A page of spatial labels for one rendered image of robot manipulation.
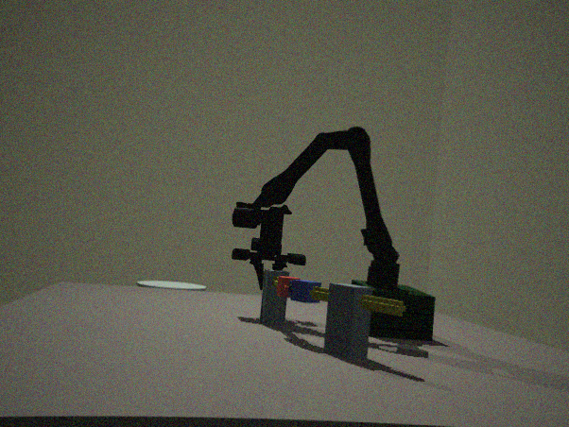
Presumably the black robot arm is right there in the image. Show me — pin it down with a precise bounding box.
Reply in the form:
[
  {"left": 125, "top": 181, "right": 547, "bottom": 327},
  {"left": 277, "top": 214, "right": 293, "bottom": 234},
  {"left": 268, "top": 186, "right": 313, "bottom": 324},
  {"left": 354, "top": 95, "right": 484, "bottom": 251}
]
[{"left": 233, "top": 127, "right": 401, "bottom": 291}]

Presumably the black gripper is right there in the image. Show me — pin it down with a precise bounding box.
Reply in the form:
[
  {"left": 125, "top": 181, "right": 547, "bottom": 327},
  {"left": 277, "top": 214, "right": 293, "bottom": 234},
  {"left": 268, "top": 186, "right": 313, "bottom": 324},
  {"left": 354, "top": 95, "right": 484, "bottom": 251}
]
[{"left": 232, "top": 230, "right": 306, "bottom": 290}]

